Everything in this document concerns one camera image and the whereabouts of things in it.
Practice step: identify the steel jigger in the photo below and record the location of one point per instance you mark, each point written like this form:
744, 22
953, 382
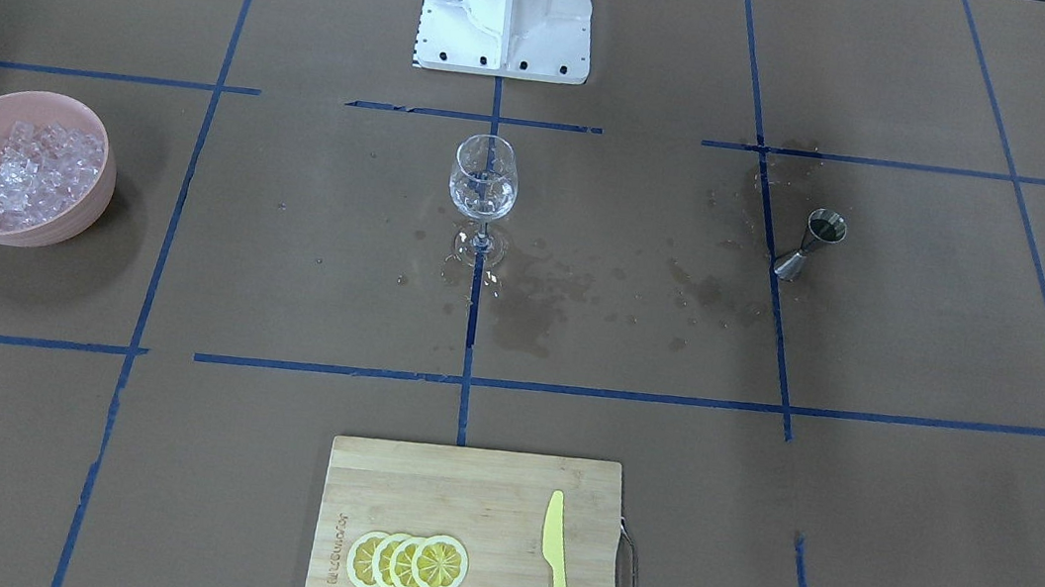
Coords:
824, 227

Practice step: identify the clear wine glass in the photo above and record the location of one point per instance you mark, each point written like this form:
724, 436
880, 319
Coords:
484, 187

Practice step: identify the pile of clear ice cubes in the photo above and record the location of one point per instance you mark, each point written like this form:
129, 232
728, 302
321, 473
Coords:
44, 170

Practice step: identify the bamboo cutting board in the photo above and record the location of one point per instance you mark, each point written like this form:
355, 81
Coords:
492, 501

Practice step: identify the lemon slice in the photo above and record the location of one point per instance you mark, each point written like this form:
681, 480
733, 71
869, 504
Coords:
382, 559
401, 562
440, 561
360, 568

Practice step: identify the yellow plastic knife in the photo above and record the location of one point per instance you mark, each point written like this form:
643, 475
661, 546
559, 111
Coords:
553, 539

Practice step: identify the pink bowl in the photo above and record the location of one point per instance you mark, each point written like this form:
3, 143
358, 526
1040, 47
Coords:
42, 108

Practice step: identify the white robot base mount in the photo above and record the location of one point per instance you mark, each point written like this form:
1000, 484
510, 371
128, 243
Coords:
545, 41

